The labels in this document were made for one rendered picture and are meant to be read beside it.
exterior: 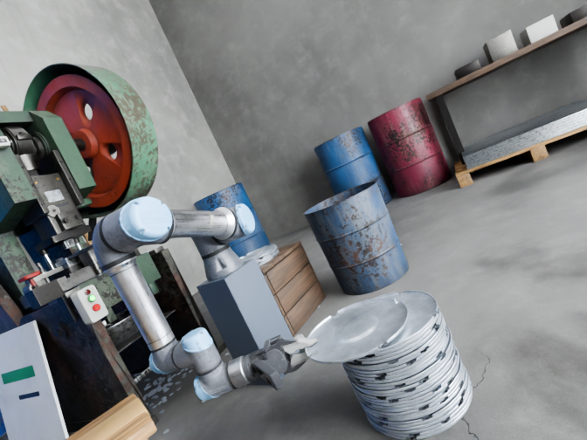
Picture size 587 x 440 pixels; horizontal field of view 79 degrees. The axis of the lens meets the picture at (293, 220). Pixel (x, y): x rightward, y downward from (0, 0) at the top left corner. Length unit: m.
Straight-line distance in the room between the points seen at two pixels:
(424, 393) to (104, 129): 1.93
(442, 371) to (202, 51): 4.99
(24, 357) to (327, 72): 3.90
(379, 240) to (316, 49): 3.25
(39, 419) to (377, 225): 1.74
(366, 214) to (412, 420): 1.01
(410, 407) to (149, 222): 0.77
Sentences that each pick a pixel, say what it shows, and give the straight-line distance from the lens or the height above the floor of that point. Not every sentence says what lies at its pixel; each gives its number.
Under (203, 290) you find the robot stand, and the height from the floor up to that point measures 0.43.
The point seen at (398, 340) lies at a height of 0.24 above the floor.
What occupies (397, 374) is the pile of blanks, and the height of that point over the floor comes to 0.17.
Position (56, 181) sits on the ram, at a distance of 2.04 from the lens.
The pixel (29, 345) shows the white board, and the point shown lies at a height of 0.50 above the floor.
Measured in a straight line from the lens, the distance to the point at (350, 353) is 0.91.
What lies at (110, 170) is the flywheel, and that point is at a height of 1.14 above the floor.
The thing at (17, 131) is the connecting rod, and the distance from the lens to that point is 2.10.
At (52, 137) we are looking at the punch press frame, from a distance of 2.09.
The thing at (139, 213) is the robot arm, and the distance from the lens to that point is 0.97.
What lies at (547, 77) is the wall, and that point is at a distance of 4.46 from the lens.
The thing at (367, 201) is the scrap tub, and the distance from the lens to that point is 1.75.
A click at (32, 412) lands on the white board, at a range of 2.13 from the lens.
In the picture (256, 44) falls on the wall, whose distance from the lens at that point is 5.00.
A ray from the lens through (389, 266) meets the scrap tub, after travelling 1.83.
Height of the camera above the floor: 0.67
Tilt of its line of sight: 6 degrees down
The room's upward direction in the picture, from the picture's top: 25 degrees counter-clockwise
